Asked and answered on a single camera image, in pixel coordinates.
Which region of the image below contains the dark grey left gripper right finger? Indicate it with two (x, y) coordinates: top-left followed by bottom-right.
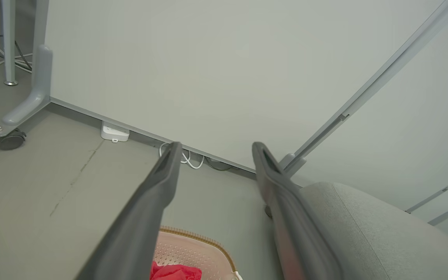
(252, 142), (343, 280)

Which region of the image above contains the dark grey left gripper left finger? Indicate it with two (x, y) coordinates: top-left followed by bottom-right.
(75, 142), (183, 280)

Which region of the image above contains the red garment with white trim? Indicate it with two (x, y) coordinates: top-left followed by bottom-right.
(150, 261), (203, 280)

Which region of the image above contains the beige plastic laundry basket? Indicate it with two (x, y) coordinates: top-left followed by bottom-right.
(152, 226), (244, 280)

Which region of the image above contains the grey fabric ottoman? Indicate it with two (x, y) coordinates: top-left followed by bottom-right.
(265, 182), (448, 280)

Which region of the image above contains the white power strip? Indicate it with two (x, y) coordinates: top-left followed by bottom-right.
(101, 121), (130, 143)

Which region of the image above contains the grey metal table leg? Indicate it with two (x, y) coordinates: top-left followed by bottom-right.
(1, 0), (19, 86)

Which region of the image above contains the white power cable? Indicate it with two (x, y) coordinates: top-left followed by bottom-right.
(159, 142), (205, 170)

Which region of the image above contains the thin grey cable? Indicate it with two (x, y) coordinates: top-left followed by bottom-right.
(205, 156), (233, 172)

